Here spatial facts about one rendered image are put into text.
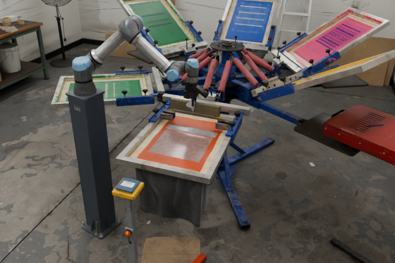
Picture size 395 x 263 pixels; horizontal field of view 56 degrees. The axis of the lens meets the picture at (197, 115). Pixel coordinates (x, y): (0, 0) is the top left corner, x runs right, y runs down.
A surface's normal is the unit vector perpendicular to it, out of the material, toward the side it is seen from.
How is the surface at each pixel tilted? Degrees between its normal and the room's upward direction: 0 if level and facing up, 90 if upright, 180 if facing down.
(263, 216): 0
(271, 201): 0
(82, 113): 90
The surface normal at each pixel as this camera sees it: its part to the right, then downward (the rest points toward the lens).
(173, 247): 0.03, -0.89
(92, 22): -0.32, 0.43
